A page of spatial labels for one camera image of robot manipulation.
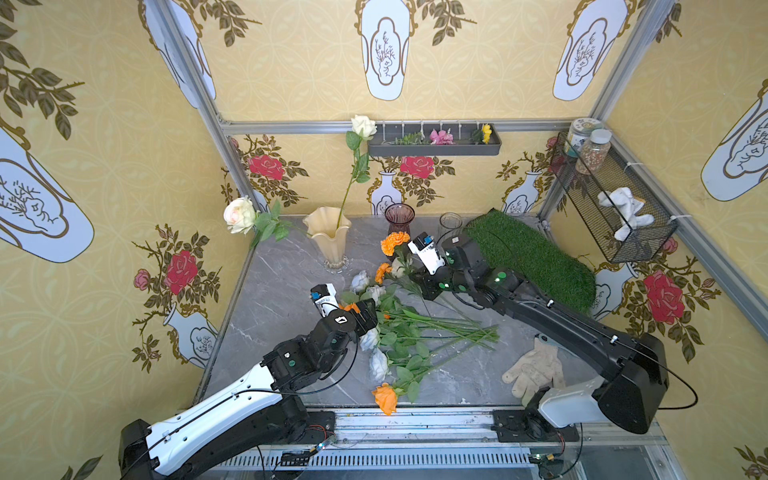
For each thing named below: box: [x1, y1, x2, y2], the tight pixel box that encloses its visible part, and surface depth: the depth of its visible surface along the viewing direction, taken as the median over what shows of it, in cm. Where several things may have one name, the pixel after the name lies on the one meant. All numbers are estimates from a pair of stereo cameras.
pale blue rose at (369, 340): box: [359, 327, 379, 351], surface depth 83 cm
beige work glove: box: [502, 334, 566, 407], surface depth 83 cm
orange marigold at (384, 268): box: [375, 262, 392, 285], surface depth 102 cm
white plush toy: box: [598, 187, 655, 241], surface depth 73 cm
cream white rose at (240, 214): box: [224, 195, 261, 234], surface depth 64 cm
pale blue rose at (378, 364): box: [369, 348, 388, 382], surface depth 82 cm
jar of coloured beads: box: [576, 129, 612, 175], surface depth 82 cm
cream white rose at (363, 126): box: [351, 114, 377, 139], surface depth 85 cm
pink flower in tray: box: [429, 128, 454, 145], surface depth 90 cm
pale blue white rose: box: [351, 270, 371, 293], surface depth 98 cm
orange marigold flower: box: [380, 231, 411, 257], surface depth 73 cm
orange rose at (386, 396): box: [372, 383, 398, 416], surface depth 77 cm
